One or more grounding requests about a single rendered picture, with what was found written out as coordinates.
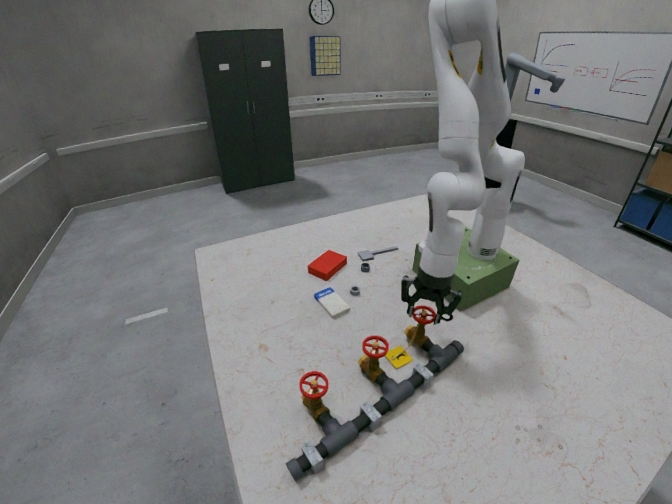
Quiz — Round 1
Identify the red rectangular block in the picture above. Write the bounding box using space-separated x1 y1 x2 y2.
307 250 347 281

